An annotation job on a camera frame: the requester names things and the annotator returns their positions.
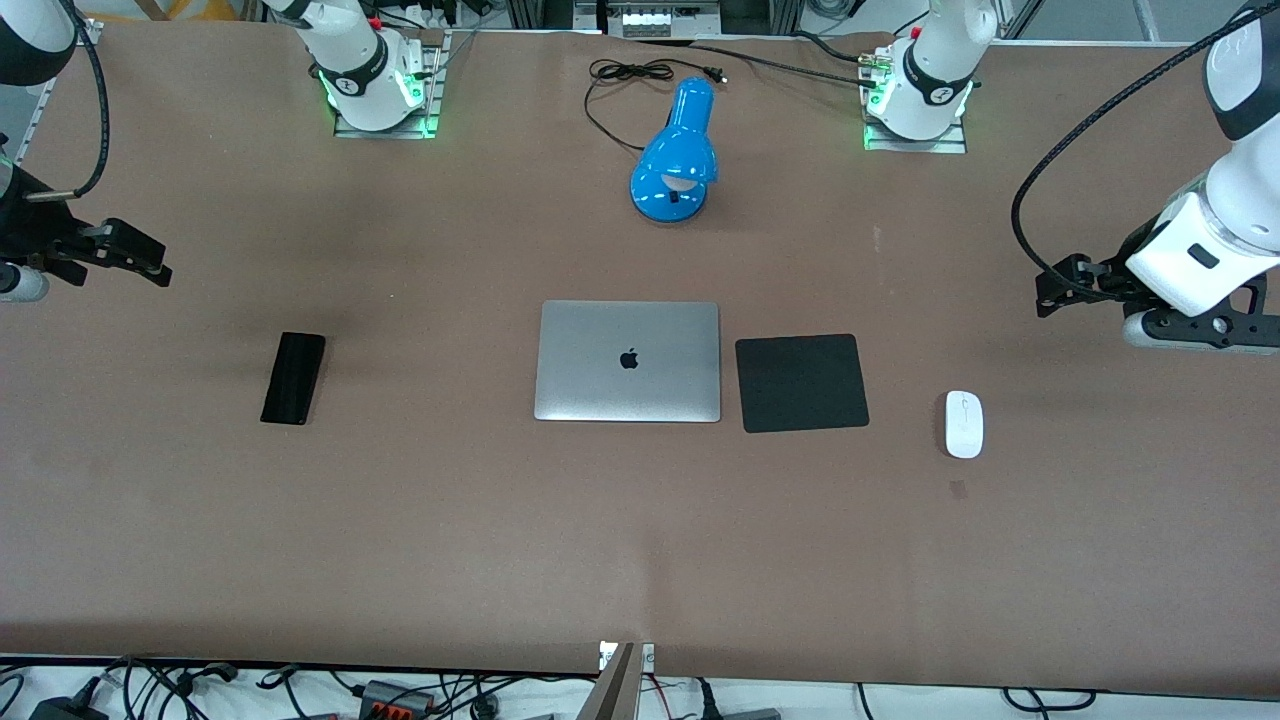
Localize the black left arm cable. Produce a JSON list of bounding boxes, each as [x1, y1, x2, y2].
[[1011, 5, 1263, 301]]

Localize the white computer mouse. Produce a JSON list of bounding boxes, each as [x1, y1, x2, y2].
[[945, 390, 985, 460]]

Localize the black mouse pad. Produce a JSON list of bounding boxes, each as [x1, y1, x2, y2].
[[735, 334, 870, 434]]

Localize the black lamp power cable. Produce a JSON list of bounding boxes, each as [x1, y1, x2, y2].
[[584, 58, 728, 154]]

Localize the silver closed laptop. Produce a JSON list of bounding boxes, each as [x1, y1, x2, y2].
[[533, 300, 722, 424]]

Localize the white power strip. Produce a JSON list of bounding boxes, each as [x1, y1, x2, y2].
[[620, 8, 703, 40]]

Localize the black looped floor cable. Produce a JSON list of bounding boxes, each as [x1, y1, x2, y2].
[[1002, 687, 1098, 714]]

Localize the tangled black cable bundle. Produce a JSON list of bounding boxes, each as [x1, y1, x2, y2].
[[98, 655, 241, 720]]

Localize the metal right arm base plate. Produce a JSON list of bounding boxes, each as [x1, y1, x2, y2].
[[332, 30, 443, 140]]

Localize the grey angled post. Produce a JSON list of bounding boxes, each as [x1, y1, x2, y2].
[[574, 642, 643, 720]]

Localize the aluminium frame structure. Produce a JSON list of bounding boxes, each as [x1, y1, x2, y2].
[[505, 0, 801, 39]]

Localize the blue desk lamp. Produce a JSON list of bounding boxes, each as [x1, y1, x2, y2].
[[629, 77, 720, 225]]

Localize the black cable to arm base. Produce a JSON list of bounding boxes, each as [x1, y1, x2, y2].
[[640, 36, 886, 91]]

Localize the grey connector box orange levers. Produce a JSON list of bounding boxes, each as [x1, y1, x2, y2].
[[358, 680, 437, 719]]

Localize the black power adapter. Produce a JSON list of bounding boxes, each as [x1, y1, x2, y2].
[[28, 695, 111, 720]]

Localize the black smartphone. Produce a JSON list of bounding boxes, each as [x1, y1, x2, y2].
[[260, 332, 327, 426]]

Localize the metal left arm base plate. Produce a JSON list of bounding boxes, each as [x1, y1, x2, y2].
[[861, 45, 969, 155]]

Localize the aluminium table edge rail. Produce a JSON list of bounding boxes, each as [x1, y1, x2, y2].
[[15, 18, 106, 166]]

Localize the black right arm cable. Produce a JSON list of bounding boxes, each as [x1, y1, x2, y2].
[[24, 0, 110, 203]]

